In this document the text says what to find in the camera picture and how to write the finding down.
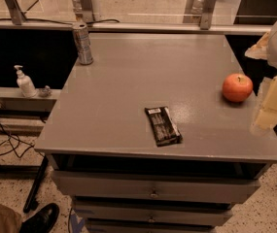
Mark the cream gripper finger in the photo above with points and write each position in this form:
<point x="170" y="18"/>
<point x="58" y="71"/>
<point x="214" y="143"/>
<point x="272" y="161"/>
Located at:
<point x="265" y="112"/>

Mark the black rxbar chocolate wrapper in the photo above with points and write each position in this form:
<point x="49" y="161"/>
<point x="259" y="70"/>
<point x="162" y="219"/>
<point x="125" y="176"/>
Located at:
<point x="165" y="130"/>

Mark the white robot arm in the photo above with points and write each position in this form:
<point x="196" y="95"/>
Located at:
<point x="266" y="47"/>

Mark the red apple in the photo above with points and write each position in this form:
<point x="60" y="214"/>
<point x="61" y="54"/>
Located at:
<point x="237" y="88"/>

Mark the grey drawer cabinet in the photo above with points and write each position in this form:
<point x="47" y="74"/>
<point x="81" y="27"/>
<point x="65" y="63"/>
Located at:
<point x="143" y="141"/>

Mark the silver drink can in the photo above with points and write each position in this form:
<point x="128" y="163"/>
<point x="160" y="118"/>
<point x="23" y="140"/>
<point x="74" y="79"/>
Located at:
<point x="82" y="42"/>

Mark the small grey metal object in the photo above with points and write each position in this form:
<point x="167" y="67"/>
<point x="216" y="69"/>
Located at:
<point x="45" y="92"/>

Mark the black leaning pole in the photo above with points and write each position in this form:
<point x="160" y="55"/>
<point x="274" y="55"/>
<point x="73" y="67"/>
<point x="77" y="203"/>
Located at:
<point x="31" y="203"/>

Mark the white pump sanitizer bottle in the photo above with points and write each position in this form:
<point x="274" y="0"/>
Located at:
<point x="25" y="83"/>

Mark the black leather shoe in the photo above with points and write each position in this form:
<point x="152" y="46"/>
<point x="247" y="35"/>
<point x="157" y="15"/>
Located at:
<point x="43" y="221"/>

